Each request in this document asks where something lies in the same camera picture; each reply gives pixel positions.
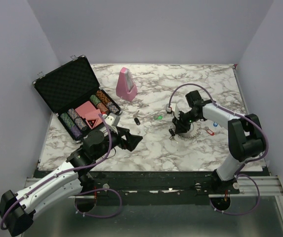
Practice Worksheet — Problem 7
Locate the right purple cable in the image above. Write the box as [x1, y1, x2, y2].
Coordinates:
[168, 83, 270, 215]

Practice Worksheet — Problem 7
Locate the black tag key left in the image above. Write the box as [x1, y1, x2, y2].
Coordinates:
[133, 110, 140, 125]

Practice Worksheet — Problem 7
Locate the black poker chip case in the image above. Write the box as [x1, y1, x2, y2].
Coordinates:
[33, 55, 122, 143]

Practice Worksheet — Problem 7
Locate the purple cable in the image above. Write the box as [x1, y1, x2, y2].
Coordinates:
[0, 115, 122, 229]
[168, 83, 270, 215]

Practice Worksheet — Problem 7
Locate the black tag key centre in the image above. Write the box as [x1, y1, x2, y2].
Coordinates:
[168, 125, 179, 144]

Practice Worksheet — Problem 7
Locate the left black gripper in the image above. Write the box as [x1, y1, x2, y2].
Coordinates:
[93, 126, 143, 160]

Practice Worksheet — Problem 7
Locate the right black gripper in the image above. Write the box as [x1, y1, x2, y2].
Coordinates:
[172, 110, 201, 135]

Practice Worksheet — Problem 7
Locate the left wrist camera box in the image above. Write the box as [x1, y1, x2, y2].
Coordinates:
[102, 113, 120, 133]

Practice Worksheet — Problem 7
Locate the pink metronome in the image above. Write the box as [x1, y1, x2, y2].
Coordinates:
[116, 67, 138, 102]

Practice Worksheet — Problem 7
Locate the green tag key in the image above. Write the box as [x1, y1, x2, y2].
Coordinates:
[154, 115, 163, 120]

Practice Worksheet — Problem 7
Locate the black front mounting rail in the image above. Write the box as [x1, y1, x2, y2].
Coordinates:
[32, 169, 245, 206]

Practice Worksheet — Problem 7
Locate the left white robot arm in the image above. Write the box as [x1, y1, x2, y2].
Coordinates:
[0, 127, 143, 237]

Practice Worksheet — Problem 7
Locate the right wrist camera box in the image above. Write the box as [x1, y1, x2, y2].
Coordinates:
[165, 103, 180, 119]

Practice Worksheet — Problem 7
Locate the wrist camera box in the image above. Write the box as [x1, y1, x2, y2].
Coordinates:
[102, 113, 120, 133]
[165, 103, 180, 119]

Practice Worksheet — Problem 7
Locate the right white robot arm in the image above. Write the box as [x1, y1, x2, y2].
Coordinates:
[166, 90, 268, 194]

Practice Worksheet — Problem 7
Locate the red tag key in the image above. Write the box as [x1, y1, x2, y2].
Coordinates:
[202, 126, 215, 136]

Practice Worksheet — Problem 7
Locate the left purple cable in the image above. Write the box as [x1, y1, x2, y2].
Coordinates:
[0, 115, 122, 229]

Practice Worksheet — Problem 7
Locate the black tag key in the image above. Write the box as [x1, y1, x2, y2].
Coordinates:
[133, 110, 140, 125]
[168, 125, 179, 144]

